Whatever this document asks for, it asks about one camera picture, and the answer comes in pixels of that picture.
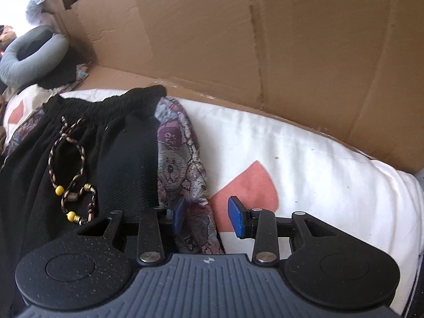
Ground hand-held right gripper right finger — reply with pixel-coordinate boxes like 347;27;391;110
228;196;348;266

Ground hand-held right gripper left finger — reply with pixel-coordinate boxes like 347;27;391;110
77;195;186;266

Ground black drawstring shorts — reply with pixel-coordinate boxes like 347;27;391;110
0;85;226;305

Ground cream bear print blanket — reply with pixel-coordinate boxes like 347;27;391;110
0;84;424;318

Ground long folded cardboard sheet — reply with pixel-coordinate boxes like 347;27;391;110
55;0;424;174

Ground small black cloth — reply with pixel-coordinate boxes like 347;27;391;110
36;53;80;90

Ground grey neck pillow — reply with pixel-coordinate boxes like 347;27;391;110
0;26;69;85

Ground brown teddy bear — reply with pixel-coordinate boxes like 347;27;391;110
0;25;17;52

